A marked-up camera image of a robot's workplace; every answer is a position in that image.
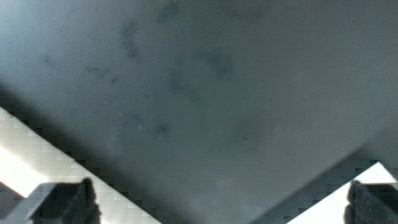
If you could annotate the white fence frame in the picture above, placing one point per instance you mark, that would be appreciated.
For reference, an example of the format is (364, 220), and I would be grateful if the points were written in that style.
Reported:
(35, 164)

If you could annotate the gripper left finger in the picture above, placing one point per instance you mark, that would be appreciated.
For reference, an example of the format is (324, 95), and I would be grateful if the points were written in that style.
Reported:
(60, 204)

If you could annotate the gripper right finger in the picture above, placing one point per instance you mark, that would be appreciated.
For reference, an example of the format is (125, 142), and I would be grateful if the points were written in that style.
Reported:
(372, 208)

